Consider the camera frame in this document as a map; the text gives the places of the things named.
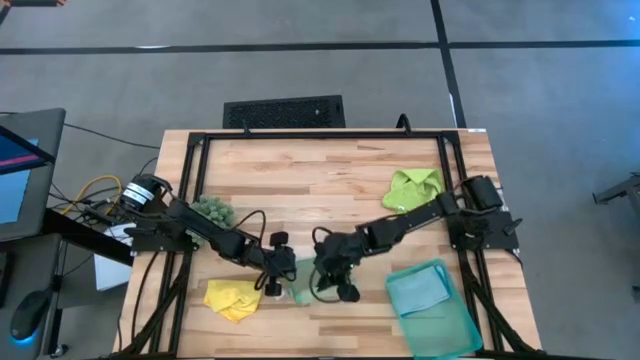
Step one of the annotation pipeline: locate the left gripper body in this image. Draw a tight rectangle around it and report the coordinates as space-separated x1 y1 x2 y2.
257 244 299 297

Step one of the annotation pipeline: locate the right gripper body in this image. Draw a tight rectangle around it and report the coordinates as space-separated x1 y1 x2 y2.
314 232 366 291

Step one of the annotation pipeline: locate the pale green microfiber towel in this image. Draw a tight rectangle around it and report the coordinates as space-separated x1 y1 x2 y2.
291 257 322 305

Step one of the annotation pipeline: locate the blue microfiber towel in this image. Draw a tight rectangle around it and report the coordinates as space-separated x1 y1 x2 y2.
387 264 452 319

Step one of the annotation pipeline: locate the lime green microfiber towel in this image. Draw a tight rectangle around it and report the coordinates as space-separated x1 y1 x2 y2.
382 168 446 215

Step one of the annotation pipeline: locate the teal plastic bin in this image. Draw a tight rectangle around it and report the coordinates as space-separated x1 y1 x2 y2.
384 258 484 359

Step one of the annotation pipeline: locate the yellow microfiber towel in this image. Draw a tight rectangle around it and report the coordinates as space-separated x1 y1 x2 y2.
202 278 264 325

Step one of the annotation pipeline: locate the succulent plant in patterned pot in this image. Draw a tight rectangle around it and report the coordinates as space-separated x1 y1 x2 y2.
191 194 236 246

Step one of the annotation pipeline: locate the black perforated box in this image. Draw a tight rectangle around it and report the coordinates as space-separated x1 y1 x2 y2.
222 94 347 130

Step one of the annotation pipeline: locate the white box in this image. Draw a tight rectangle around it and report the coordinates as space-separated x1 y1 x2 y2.
93 222 134 292

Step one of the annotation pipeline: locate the grey side desk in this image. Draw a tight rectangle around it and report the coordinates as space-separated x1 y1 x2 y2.
0 232 64 360

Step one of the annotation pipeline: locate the black computer mouse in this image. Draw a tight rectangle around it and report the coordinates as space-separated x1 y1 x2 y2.
9 288 51 344

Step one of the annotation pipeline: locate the computer monitor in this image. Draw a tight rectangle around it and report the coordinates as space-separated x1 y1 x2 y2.
0 108 67 244

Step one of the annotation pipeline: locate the grey chair base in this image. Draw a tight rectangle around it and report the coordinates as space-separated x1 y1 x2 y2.
592 172 640 206

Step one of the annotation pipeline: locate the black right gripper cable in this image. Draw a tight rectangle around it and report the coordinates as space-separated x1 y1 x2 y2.
308 226 351 305

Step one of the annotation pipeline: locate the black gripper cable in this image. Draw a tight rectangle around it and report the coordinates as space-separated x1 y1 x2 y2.
232 209 269 246
308 226 351 305

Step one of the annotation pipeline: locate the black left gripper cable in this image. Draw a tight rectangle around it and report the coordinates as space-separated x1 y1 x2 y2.
232 209 269 246

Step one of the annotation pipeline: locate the black metal table frame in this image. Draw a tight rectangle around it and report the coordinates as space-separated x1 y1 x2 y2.
112 128 546 360

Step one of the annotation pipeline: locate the yellow cable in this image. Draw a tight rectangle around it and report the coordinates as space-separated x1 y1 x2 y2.
62 174 124 215

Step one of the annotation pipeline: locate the black floor cable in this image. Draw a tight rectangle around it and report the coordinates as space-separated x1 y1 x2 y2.
63 122 161 150

